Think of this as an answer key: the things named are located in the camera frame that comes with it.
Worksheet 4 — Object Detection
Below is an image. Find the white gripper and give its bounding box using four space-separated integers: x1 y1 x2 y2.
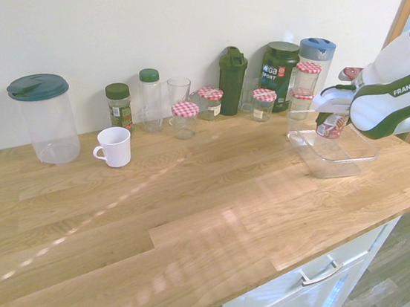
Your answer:
308 81 359 131

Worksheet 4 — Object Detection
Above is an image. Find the red cereal cup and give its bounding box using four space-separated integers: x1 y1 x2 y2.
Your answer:
314 112 348 140

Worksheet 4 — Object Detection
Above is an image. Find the clear rectangular plastic container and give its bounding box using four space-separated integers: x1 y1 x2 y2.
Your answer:
279 109 383 187

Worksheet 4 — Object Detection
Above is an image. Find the empty jar checkered lid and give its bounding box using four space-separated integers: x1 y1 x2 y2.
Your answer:
166 100 201 142
287 88 316 123
292 60 324 96

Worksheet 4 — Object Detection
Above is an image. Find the clear pitcher blue lid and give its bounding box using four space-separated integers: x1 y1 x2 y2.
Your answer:
291 35 338 113

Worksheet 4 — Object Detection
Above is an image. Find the dark green protein tub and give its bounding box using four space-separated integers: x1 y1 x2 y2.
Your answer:
256 39 303 116

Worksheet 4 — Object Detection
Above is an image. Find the labelled jar checkered lid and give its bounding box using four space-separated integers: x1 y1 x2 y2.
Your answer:
186 84 225 123
249 87 278 124

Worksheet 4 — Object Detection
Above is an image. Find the small clear glass tumbler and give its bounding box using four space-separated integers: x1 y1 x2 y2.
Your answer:
237 75 262 114

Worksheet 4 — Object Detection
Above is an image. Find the dark green shaker bottle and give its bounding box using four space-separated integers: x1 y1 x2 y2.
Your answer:
212 44 250 118

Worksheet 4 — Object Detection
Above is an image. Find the tall clear drinking glass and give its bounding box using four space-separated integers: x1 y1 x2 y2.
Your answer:
163 75 192 119

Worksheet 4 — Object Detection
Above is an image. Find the clear bottle green cap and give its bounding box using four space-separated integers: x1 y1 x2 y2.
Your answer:
131 67 170 135

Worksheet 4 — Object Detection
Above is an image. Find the spice jar dark green lid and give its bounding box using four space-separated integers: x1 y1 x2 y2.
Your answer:
100 81 140 134

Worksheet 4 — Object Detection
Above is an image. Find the white mug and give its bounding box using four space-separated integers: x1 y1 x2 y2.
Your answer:
91 123 135 170

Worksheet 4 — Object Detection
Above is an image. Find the clear canister teal lid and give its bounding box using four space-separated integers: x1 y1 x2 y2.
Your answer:
0 68 90 168

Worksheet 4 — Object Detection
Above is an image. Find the red grey wrist camera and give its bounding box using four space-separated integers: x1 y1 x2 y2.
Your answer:
338 65 365 85

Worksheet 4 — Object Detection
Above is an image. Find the silver drawer handle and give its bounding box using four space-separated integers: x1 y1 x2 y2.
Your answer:
295 255 345 291

